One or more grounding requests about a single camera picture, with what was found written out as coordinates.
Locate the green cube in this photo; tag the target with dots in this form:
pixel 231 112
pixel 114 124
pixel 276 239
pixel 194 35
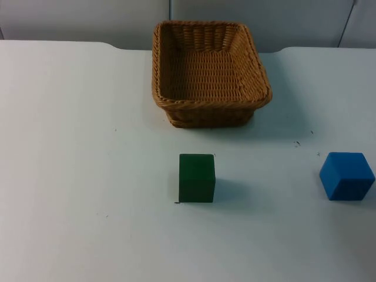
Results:
pixel 196 179

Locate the pale brown wicker basket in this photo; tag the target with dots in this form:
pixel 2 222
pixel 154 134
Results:
pixel 205 73

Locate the blue cube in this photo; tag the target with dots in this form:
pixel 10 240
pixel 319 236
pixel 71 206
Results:
pixel 346 176

